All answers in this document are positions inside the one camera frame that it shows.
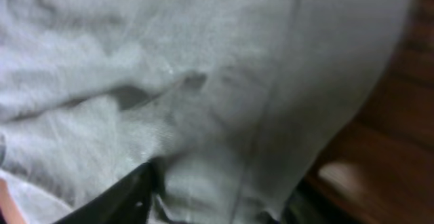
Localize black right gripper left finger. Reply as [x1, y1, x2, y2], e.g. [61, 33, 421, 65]
[55, 162, 161, 224]

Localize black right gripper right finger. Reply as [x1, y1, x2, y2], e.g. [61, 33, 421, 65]
[279, 180, 353, 224]

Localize dark grey shorts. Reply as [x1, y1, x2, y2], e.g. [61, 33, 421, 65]
[1, 0, 412, 223]

